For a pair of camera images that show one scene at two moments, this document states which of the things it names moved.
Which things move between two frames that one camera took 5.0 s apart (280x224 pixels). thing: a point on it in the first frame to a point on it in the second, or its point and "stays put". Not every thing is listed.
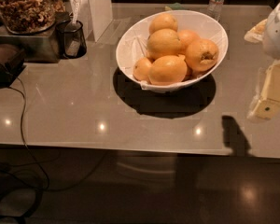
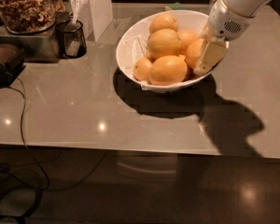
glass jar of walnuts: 25,8 stays put
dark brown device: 7,63 stays put
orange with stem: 201,55 stays put
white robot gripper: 278,35 to 224,20
